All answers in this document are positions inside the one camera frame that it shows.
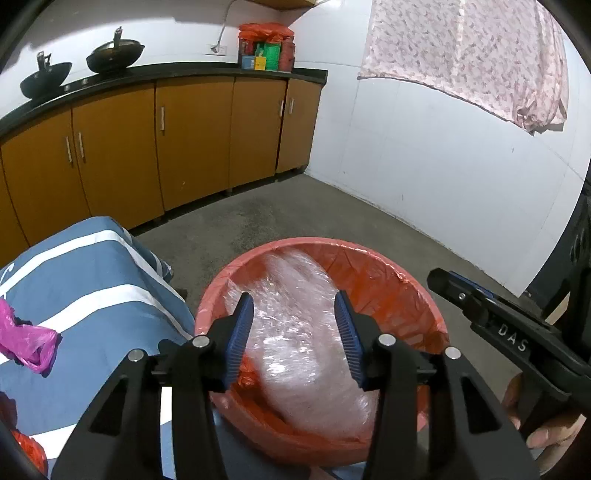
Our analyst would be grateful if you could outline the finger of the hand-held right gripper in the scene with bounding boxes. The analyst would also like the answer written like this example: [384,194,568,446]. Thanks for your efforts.
[427,268,575,395]

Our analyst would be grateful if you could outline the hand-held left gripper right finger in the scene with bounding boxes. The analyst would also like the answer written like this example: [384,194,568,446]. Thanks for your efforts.
[333,291,541,480]

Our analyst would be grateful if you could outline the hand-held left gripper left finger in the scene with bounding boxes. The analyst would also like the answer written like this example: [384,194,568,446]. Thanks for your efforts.
[51,293,255,480]

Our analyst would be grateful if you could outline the large bubble wrap sheet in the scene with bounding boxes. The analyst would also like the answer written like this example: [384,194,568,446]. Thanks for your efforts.
[244,249,385,440]

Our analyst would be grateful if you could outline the red plastic basket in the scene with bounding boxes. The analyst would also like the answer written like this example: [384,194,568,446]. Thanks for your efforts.
[194,237,450,467]

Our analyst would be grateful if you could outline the person's right hand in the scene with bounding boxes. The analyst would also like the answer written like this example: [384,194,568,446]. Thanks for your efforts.
[502,373,588,476]

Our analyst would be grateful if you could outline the blue white striped cloth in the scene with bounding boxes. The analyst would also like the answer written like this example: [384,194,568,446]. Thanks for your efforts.
[0,216,197,480]

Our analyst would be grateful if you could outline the purple plastic bag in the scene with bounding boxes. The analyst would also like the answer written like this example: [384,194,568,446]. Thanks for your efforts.
[0,298,61,374]

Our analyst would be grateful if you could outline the wooden base cabinet row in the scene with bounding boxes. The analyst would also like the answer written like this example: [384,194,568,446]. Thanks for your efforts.
[0,76,322,261]

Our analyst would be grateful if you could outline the large red plastic bag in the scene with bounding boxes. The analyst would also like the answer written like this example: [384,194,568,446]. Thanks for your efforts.
[8,428,49,477]

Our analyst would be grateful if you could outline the pink floral curtain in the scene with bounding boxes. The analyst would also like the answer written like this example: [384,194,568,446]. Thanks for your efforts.
[357,0,570,136]

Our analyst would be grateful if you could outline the green box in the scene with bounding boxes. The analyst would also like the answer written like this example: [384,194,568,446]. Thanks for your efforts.
[256,42,283,71]

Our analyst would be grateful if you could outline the red jar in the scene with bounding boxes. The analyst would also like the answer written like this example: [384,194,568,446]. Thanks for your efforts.
[279,39,297,73]

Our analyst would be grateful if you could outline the red bag over containers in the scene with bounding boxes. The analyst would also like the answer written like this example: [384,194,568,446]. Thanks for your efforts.
[238,22,295,45]

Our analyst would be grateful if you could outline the black wok with lid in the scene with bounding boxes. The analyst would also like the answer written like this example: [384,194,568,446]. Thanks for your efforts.
[86,27,146,74]

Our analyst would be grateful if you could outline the black open wok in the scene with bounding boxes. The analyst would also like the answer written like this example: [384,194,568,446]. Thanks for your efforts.
[20,51,74,99]

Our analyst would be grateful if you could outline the wooden upper cabinets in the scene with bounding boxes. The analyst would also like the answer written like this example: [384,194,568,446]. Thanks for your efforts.
[264,0,334,11]

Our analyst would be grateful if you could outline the grey power cable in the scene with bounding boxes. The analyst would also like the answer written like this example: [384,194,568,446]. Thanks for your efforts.
[216,0,242,47]

